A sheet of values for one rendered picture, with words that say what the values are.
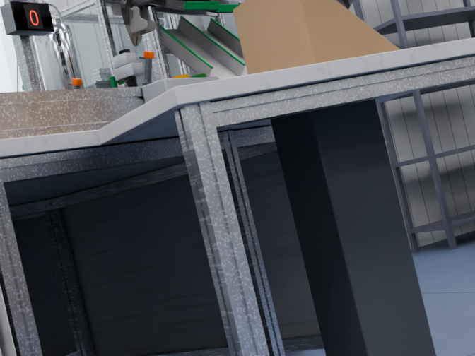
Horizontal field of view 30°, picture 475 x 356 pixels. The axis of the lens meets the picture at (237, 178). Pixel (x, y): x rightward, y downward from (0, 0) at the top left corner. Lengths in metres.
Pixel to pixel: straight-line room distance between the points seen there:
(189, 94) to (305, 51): 0.36
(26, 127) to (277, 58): 0.50
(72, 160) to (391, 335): 0.70
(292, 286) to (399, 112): 3.97
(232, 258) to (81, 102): 0.59
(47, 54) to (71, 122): 1.42
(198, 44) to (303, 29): 0.92
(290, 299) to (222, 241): 1.58
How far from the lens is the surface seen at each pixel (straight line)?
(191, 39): 2.57
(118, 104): 1.92
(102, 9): 2.58
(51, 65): 3.20
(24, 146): 1.59
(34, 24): 2.21
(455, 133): 7.08
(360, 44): 1.70
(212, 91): 1.39
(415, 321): 1.83
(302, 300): 2.93
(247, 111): 1.43
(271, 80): 1.44
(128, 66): 2.23
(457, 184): 7.02
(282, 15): 1.73
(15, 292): 1.55
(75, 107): 1.82
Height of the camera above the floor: 0.67
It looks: 1 degrees up
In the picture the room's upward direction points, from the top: 13 degrees counter-clockwise
